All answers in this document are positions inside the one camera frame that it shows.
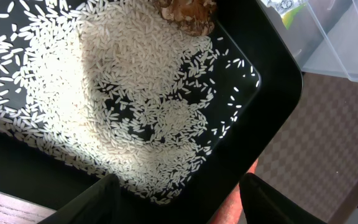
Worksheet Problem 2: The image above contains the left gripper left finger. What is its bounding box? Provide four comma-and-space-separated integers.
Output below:
40, 174, 121, 224

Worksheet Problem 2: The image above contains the black plastic bin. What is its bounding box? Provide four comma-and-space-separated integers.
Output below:
0, 1, 303, 223

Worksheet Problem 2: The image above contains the white rice pile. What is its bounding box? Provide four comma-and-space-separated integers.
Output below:
0, 1, 261, 205

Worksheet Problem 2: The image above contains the brown serving tray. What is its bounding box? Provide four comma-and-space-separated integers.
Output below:
255, 73, 358, 223

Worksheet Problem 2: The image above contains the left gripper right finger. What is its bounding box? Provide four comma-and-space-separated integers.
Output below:
239, 173, 325, 224

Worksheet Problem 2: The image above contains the clear plastic bin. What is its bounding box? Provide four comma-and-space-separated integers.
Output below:
261, 0, 358, 83

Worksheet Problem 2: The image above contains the brown walnut cookie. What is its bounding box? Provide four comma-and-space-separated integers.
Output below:
152, 0, 217, 37

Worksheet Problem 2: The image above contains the orange carrot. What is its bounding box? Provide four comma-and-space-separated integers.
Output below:
208, 157, 259, 224

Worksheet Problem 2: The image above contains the yellow foil snack wrapper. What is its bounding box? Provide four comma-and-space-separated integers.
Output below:
261, 0, 308, 30

